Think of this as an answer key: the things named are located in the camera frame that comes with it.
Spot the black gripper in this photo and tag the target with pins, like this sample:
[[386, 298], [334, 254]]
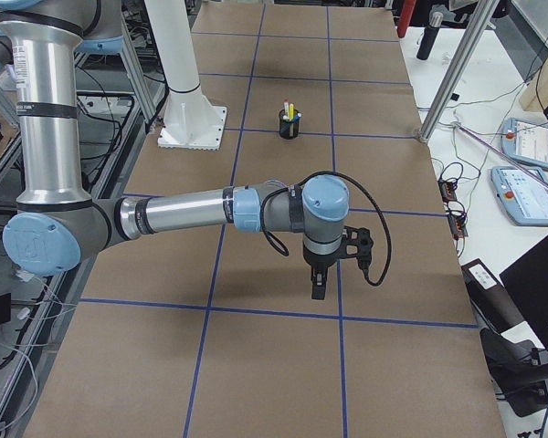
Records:
[[318, 259]]

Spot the red whiteboard marker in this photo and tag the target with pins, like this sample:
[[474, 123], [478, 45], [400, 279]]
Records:
[[286, 109]]

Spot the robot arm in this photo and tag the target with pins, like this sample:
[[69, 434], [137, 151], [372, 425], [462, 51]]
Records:
[[58, 224]]

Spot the brown paper table mat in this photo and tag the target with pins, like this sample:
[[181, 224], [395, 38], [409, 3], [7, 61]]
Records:
[[209, 332]]

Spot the black mesh pen cup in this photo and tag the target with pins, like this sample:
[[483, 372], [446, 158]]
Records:
[[288, 129]]

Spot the dark brown box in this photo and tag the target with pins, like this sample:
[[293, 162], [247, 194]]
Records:
[[490, 296]]

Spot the black monitor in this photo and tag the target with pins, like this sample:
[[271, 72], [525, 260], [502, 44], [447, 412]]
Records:
[[526, 282]]

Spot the near teach pendant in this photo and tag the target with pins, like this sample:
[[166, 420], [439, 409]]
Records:
[[524, 199]]

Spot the teach pendant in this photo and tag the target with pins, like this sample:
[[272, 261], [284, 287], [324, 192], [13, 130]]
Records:
[[525, 142], [524, 199]]

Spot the far teach pendant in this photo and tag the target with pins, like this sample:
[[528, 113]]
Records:
[[525, 142]]

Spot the black thermos bottle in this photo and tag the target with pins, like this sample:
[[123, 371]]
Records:
[[429, 36]]

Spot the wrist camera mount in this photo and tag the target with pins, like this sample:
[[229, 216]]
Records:
[[357, 244]]

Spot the usb hub with cables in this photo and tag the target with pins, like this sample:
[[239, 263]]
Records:
[[448, 191]]

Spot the white pedestal column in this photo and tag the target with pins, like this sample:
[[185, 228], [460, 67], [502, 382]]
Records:
[[190, 121]]

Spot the aluminium frame post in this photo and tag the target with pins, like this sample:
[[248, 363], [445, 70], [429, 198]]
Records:
[[471, 37]]

